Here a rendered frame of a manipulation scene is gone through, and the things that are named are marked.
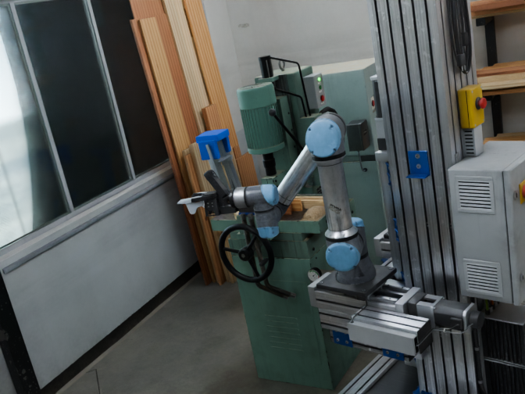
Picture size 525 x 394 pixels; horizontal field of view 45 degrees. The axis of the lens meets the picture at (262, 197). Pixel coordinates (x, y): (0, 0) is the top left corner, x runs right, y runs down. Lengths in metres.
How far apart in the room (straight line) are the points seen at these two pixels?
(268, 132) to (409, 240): 0.90
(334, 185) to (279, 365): 1.45
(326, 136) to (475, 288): 0.74
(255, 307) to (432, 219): 1.23
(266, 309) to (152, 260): 1.45
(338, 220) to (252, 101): 0.93
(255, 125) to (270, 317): 0.97
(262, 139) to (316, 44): 2.44
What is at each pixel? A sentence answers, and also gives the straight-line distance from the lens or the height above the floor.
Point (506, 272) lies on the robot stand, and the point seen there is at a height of 0.88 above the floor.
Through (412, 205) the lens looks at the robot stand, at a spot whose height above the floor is 1.07.
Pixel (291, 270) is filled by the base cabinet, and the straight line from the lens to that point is 3.02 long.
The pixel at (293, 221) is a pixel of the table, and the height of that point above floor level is 0.90.
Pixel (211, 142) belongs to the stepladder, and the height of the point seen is 1.12.
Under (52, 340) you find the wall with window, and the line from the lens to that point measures 3.83.
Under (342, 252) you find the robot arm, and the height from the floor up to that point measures 1.01.
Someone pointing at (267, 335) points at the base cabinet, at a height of 0.27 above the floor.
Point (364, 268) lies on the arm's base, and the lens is 2.38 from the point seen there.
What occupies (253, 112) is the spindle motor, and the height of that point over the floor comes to 1.40.
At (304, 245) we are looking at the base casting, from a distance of 2.92.
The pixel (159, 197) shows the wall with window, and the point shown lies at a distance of 4.52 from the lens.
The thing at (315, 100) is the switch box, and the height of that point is 1.36.
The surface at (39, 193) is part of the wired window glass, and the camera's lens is 3.82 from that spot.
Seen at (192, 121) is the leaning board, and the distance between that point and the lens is 4.68.
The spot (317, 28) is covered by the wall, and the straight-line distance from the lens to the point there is 5.26.
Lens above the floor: 1.86
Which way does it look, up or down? 17 degrees down
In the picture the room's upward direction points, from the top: 11 degrees counter-clockwise
